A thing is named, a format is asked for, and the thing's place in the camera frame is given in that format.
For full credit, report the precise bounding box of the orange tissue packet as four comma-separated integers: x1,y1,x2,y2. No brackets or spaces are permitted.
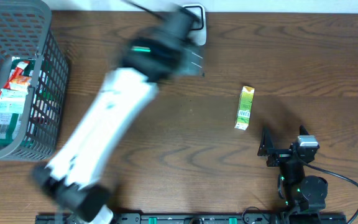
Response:
9,75,32,92

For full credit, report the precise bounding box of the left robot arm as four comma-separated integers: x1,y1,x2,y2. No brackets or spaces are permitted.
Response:
32,3,207,223

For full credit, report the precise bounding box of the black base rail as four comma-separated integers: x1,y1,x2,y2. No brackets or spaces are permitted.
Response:
35,212,347,224

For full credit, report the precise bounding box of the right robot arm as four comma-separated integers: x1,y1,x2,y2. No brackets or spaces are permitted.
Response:
257,126,328,223

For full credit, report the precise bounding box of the white barcode scanner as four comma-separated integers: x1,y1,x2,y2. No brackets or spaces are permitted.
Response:
182,4,207,46

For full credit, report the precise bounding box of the grey plastic mesh basket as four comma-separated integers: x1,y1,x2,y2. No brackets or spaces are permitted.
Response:
0,1,69,161

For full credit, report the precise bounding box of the green white barcode packet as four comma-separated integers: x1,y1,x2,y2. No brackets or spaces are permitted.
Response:
0,113,21,146

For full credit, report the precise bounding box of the red white snack packet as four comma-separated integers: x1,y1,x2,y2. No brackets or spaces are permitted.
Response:
0,60,30,97

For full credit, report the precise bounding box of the green juice carton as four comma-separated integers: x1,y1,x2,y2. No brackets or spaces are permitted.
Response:
235,86,255,131

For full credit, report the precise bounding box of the white teal snack packet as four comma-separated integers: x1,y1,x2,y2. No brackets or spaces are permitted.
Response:
0,89,28,114

